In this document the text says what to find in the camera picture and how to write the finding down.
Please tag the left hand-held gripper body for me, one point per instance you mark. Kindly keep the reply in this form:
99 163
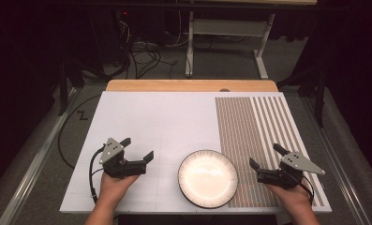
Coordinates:
111 151

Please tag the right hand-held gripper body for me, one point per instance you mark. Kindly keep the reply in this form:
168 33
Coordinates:
296 162

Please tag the white plate with dark rim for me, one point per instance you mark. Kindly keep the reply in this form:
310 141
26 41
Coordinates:
207 178

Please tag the person's right hand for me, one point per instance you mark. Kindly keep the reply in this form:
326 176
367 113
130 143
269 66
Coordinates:
294 198

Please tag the person's left hand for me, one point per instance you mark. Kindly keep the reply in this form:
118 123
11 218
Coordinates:
115 187

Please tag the white board with striped print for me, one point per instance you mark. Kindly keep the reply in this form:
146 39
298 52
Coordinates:
158 118

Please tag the black metal stand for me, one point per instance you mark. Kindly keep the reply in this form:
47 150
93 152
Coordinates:
320 100
62 93

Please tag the wooden table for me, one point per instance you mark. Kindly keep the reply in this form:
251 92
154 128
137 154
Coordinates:
174 85

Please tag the small brown knob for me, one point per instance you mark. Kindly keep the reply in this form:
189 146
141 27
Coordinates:
224 90

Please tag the dark curtain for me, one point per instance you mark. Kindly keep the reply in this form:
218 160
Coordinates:
15 78
355 78

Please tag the black equipment with red light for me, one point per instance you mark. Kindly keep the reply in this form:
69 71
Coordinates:
111 34

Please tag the aluminium floor rail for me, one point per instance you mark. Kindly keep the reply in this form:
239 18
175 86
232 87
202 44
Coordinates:
33 165
346 187

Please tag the white metal desk frame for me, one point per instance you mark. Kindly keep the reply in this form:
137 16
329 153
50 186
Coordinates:
227 27

